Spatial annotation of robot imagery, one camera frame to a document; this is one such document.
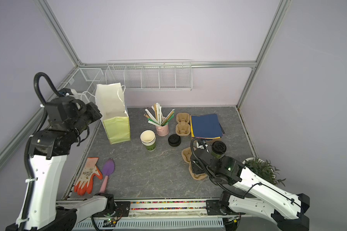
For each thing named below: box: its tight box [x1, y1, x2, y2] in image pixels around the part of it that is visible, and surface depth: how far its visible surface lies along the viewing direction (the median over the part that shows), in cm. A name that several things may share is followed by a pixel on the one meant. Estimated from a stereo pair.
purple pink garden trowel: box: [99, 158, 115, 193], surface depth 90 cm
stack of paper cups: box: [139, 129, 157, 152], surface depth 89 cm
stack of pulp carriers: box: [175, 112, 191, 137], surface depth 107 cm
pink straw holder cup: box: [155, 123, 170, 137], surface depth 98 cm
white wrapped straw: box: [155, 102, 161, 126], surface depth 98 cm
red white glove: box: [73, 156, 104, 196], surface depth 86 cm
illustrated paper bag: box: [94, 82, 131, 145], surface depth 70 cm
